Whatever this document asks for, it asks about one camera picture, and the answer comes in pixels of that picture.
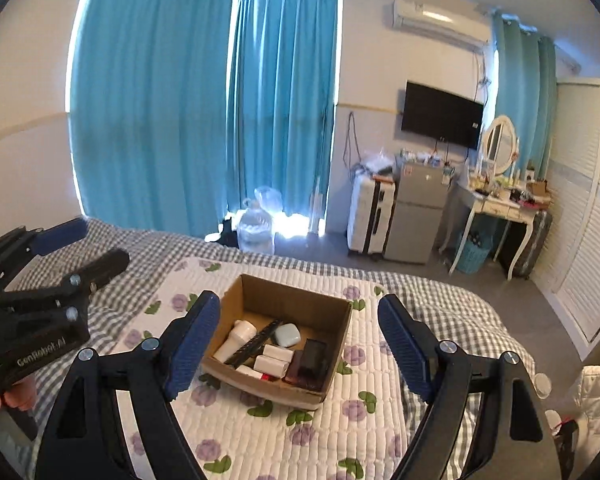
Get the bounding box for person's left hand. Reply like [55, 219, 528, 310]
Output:
[0, 376, 38, 412]

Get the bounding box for white air conditioner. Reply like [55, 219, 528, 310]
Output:
[392, 0, 492, 52]

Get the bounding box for grey mini fridge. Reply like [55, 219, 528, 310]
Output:
[384, 162, 451, 265]

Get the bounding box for large white charger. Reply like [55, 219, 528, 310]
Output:
[252, 355, 288, 378]

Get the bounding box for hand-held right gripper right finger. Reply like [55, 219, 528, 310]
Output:
[377, 294, 563, 480]

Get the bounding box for crumpled clear plastic bag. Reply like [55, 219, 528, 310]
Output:
[254, 186, 283, 213]

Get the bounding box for small white charger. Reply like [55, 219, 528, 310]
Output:
[262, 344, 295, 362]

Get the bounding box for black power adapter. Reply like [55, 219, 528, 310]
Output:
[300, 338, 329, 378]

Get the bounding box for white bottle with red cap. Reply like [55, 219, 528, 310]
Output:
[235, 364, 273, 383]

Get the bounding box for large water jug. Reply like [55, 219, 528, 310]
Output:
[236, 199, 276, 256]

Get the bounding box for cardboard box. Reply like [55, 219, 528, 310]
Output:
[200, 274, 353, 411]

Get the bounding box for white quilted jacket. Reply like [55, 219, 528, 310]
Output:
[562, 364, 600, 461]

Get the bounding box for phone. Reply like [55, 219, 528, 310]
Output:
[284, 350, 326, 392]

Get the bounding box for pale green earbuds case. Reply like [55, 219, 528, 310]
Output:
[272, 324, 301, 347]

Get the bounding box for hanging wall cable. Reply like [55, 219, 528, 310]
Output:
[344, 111, 358, 168]

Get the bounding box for wide blue curtain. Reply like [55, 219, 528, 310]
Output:
[69, 0, 241, 238]

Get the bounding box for black wall television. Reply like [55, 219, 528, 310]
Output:
[401, 80, 485, 150]

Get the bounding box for white dressing table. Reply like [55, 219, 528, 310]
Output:
[437, 180, 551, 281]

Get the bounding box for teal laundry basket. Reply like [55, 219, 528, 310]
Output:
[455, 232, 493, 275]

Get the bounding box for white oval mirror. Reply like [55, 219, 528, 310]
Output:
[481, 115, 520, 177]

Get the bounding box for white floral quilt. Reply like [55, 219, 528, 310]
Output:
[110, 256, 431, 480]

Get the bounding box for white louvered wardrobe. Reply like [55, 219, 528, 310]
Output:
[532, 77, 600, 343]

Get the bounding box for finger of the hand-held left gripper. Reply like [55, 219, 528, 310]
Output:
[0, 216, 91, 311]
[2, 248, 131, 317]

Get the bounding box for white cylindrical bottle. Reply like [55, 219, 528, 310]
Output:
[212, 320, 258, 363]

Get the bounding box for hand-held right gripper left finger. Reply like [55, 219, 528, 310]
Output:
[34, 290, 222, 480]

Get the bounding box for white suitcase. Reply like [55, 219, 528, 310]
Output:
[346, 175, 397, 260]

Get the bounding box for teal curtain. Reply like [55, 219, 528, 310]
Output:
[492, 12, 558, 181]

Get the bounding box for narrow blue curtain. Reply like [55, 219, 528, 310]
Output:
[226, 0, 341, 238]

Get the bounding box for dark suitcase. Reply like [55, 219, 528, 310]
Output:
[497, 209, 553, 281]

